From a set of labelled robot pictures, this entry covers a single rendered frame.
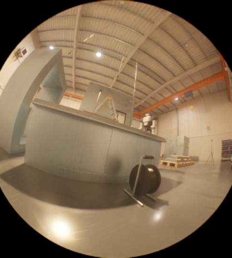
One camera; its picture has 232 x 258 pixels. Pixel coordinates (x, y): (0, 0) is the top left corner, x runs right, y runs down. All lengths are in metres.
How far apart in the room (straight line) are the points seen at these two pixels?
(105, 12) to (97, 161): 8.11
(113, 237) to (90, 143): 0.73
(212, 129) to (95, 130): 11.63
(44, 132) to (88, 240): 0.83
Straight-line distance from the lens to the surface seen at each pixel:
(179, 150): 7.75
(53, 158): 0.85
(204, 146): 11.55
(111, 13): 7.85
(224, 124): 11.85
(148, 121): 2.31
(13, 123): 1.15
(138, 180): 0.72
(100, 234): 0.46
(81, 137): 0.80
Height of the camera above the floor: 0.39
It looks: 12 degrees up
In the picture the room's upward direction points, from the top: 11 degrees clockwise
